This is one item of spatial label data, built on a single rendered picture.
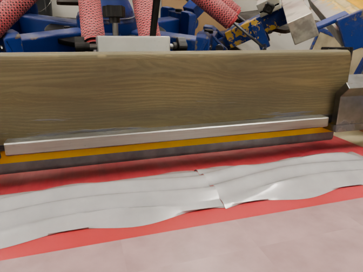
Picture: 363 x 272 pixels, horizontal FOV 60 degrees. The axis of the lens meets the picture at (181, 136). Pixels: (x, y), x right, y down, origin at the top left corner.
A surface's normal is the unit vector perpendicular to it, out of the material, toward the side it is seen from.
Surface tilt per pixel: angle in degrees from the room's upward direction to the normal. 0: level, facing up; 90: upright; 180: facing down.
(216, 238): 15
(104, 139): 75
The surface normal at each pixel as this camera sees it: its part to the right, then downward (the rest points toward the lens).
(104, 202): 0.11, -0.68
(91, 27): 0.07, -0.40
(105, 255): 0.00, -0.96
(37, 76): 0.29, 0.28
